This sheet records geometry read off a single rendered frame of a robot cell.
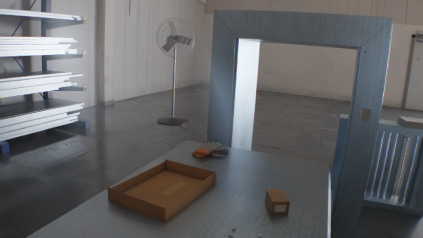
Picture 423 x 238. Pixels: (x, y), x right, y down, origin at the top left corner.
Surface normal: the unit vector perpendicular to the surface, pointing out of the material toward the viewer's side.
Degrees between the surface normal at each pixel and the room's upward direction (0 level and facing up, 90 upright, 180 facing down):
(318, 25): 90
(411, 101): 90
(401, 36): 90
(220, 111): 90
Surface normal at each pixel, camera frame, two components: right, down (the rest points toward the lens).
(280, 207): 0.04, 0.23
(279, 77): -0.40, 0.18
